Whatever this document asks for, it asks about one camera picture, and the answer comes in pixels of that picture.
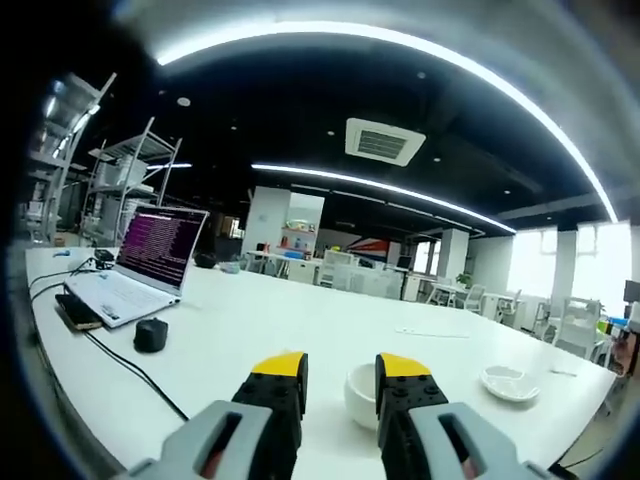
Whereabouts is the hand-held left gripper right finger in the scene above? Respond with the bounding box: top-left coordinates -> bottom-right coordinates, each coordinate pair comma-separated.
374,352 -> 565,480

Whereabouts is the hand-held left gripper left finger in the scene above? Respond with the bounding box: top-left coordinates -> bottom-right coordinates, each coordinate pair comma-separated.
115,350 -> 309,480

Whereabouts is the white ceramic coffee cup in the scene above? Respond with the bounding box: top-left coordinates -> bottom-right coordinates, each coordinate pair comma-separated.
343,363 -> 380,431

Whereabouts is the white ceramic coffee tray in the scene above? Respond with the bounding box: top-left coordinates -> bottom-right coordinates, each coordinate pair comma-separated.
480,365 -> 542,403

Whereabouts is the white tabletop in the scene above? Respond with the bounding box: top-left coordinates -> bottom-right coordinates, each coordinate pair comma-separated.
23,246 -> 619,480

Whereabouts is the white flat strip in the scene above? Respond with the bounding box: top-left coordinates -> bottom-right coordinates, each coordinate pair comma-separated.
394,326 -> 472,340

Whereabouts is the white office chair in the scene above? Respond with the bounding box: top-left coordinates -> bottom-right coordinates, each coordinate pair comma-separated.
462,283 -> 487,315

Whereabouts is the black computer mouse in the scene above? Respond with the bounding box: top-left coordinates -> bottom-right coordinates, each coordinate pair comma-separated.
133,317 -> 170,354

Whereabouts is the white mesh partition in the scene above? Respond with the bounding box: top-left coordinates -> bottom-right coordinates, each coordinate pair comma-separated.
319,249 -> 405,300

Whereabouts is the white laptop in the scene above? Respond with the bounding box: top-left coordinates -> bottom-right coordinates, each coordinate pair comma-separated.
63,205 -> 209,330

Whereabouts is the black smartphone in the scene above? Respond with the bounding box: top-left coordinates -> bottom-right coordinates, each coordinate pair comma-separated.
54,293 -> 104,332

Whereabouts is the ceiling air conditioner vent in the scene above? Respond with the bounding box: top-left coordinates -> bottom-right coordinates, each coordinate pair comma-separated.
344,117 -> 427,168

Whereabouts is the tall metal storage shelf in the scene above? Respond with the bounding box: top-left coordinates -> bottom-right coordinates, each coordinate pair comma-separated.
19,72 -> 117,246

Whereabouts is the black cable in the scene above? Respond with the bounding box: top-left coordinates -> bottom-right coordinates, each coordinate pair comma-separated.
83,329 -> 190,422

